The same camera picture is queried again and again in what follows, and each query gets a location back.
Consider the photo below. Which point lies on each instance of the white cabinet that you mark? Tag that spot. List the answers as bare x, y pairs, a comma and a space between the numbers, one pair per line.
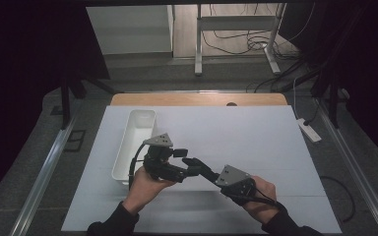
131, 29

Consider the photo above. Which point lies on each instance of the person's right hand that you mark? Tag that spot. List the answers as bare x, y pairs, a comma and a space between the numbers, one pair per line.
264, 203

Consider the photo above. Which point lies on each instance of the white desk frame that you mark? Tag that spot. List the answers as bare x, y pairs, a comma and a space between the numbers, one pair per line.
236, 23

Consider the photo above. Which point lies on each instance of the white board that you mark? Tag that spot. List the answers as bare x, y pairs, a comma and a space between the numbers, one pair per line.
229, 137

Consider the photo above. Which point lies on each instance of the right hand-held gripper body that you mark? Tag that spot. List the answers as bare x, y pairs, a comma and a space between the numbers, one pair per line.
238, 183

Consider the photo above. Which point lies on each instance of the aluminium rail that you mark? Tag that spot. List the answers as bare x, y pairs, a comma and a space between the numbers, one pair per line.
42, 177
354, 167

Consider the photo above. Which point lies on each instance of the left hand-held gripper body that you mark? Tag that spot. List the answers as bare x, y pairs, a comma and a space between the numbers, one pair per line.
159, 160

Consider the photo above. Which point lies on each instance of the white plastic storage bin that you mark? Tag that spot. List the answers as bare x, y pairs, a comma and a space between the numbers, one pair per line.
136, 137

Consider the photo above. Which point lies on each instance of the wooden table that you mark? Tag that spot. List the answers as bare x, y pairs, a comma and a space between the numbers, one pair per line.
197, 99

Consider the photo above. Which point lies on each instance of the black stand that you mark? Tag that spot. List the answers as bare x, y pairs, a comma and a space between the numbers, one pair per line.
66, 98
334, 98

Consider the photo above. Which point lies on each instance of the dark curtain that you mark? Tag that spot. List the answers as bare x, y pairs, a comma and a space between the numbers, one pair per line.
19, 82
370, 65

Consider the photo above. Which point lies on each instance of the black smartphone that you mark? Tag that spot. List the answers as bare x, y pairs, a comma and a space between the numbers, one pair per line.
195, 165

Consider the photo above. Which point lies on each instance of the white power strip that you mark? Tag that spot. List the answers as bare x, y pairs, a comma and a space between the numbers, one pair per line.
309, 130

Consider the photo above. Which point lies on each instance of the person's left hand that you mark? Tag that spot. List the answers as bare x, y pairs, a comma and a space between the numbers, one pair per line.
147, 190

